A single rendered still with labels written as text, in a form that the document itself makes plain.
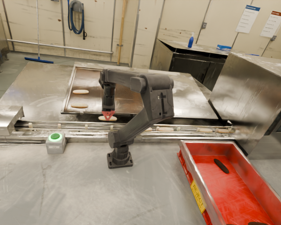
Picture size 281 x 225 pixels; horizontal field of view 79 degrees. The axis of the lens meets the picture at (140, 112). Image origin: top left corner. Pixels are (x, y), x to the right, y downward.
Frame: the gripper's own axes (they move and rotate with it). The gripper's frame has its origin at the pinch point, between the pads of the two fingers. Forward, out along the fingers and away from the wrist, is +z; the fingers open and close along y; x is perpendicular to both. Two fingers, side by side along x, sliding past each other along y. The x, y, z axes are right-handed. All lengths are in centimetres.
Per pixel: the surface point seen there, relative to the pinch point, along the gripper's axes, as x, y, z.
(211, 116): 74, -12, 4
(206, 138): 60, 8, 7
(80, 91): -17.1, -27.8, 0.1
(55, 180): -20.7, 30.7, 11.1
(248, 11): 348, -369, -78
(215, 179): 53, 34, 11
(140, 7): 69, -340, -44
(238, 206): 56, 47, 11
